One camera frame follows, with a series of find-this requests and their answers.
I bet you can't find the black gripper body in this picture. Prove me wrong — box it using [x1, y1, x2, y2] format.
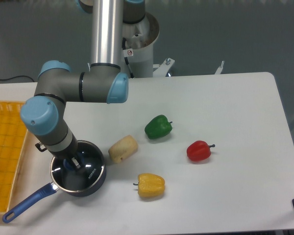
[35, 133, 78, 160]

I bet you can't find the glass pot lid blue knob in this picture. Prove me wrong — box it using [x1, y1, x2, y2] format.
[50, 140, 106, 192]

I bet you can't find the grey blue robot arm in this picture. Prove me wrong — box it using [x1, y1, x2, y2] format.
[20, 0, 145, 171]

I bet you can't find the dark blue saucepan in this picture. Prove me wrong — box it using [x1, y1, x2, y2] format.
[2, 141, 107, 223]

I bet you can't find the beige bread roll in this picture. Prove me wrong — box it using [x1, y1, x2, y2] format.
[108, 135, 138, 164]

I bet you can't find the yellow woven basket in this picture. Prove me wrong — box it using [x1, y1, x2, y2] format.
[0, 100, 28, 224]

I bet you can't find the yellow bell pepper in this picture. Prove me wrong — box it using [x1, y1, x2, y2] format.
[134, 173, 165, 198]

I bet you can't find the green bell pepper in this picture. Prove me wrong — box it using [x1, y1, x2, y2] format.
[144, 115, 172, 140]

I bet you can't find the red bell pepper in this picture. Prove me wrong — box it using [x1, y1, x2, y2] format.
[186, 141, 215, 162]

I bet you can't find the black floor cable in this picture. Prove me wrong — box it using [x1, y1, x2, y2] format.
[0, 75, 35, 82]

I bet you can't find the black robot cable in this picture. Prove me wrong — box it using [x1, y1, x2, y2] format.
[122, 37, 135, 78]

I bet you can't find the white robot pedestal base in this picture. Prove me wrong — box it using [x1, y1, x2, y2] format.
[87, 12, 225, 81]

